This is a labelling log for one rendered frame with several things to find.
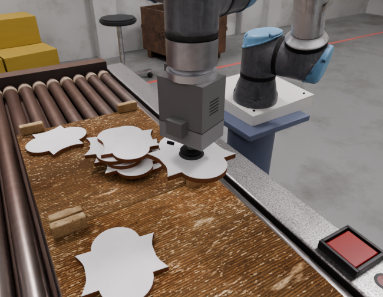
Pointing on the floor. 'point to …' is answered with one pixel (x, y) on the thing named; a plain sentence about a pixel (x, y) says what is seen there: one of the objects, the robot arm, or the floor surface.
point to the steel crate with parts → (157, 50)
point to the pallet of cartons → (19, 43)
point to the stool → (113, 20)
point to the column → (258, 136)
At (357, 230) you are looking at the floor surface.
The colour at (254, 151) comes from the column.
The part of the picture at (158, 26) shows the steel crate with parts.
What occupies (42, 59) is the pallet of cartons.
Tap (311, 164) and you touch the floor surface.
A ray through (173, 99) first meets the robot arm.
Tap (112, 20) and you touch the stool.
